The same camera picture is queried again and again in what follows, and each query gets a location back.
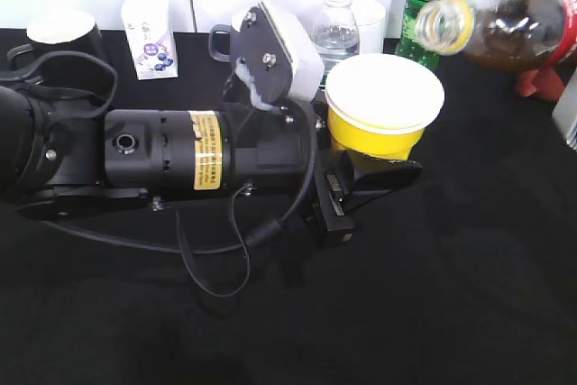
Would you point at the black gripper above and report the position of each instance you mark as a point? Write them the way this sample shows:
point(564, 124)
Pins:
point(276, 152)

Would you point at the yellow paper cup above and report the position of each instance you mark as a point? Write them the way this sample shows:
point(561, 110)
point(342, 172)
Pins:
point(380, 104)

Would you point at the cola bottle red label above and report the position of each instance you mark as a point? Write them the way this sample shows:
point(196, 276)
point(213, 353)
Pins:
point(518, 35)

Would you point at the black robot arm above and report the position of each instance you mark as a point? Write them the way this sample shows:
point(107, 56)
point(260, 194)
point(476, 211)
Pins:
point(66, 155)

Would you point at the white cup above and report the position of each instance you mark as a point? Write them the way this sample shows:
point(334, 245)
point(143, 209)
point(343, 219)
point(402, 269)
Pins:
point(371, 19)

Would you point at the clear water bottle green label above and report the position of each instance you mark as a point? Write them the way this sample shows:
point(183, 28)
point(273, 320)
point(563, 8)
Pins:
point(335, 33)

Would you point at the grey mug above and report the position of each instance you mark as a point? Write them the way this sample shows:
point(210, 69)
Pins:
point(224, 41)

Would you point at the red mug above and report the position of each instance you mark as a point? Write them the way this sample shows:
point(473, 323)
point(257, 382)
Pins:
point(544, 84)

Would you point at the white blueberry milk carton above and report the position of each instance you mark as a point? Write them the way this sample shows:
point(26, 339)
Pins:
point(150, 39)

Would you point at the black mug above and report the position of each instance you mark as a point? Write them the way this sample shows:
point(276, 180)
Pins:
point(71, 30)

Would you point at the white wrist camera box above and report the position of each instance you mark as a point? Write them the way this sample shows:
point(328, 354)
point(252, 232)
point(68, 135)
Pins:
point(277, 59)

